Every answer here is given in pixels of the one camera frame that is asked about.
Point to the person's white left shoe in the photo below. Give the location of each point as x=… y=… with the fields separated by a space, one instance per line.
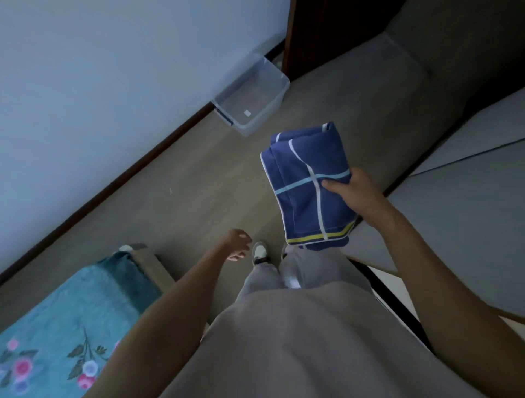
x=260 y=253

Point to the wooden bed frame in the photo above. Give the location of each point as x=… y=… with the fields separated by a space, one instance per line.
x=149 y=264

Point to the person's left forearm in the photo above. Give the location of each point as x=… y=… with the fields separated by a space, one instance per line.
x=164 y=330

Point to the person's right thumb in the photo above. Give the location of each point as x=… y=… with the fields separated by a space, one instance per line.
x=336 y=186

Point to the person's beige shirt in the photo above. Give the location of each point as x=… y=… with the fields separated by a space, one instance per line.
x=311 y=344

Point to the blue striped cloth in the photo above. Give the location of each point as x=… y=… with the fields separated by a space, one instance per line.
x=309 y=184

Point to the clear plastic storage bin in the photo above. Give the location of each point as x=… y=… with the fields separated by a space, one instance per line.
x=252 y=96

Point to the person's right hand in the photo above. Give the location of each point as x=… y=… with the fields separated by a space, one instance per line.
x=363 y=199

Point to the person's left fingers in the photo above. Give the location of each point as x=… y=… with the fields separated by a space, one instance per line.
x=242 y=251

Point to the person's right forearm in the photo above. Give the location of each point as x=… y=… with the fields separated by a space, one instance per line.
x=445 y=295

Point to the person's left hand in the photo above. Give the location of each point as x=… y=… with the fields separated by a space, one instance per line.
x=238 y=242

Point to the dark wooden baseboard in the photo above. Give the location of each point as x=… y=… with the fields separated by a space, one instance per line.
x=110 y=184

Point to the person's white right shoe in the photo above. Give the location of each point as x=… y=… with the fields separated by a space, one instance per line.
x=284 y=250

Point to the person's white shoe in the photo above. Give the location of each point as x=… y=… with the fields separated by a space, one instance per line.
x=284 y=250
x=260 y=253

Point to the teal floral blanket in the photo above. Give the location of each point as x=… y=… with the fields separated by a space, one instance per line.
x=61 y=328

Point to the grey bed mattress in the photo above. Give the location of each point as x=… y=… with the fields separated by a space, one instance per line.
x=459 y=197

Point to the person's grey trousers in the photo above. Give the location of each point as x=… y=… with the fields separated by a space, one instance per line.
x=303 y=270

